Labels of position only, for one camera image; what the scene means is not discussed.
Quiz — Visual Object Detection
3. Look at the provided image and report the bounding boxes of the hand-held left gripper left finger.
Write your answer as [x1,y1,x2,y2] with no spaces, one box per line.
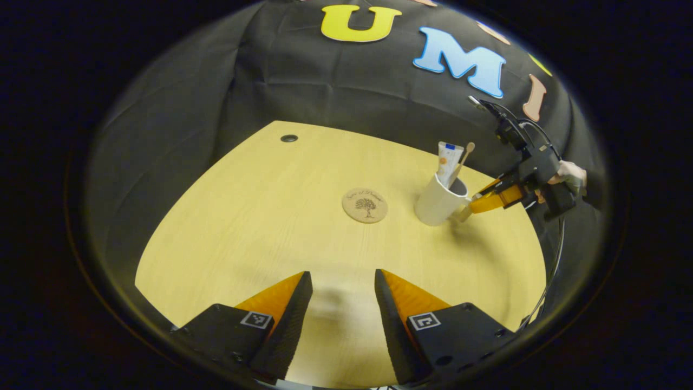
[171,271,313,382]

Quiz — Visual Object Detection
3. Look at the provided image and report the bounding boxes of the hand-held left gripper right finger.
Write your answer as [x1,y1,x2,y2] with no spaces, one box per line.
[375,269,515,386]

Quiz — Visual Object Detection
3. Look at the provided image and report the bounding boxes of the beige toothbrush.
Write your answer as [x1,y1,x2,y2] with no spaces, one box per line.
[448,142,476,188]

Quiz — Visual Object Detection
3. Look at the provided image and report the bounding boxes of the white toothpaste tube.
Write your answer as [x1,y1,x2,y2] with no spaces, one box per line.
[436,141,465,189]

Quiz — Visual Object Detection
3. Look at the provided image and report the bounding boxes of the white cup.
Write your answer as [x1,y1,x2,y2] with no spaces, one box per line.
[414,173,475,226]

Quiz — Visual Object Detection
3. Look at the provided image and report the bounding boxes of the round cork coaster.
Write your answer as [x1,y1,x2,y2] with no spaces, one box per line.
[342,187,389,224]

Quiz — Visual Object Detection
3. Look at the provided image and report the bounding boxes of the black cable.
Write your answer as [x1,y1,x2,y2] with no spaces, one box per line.
[519,216,567,332]

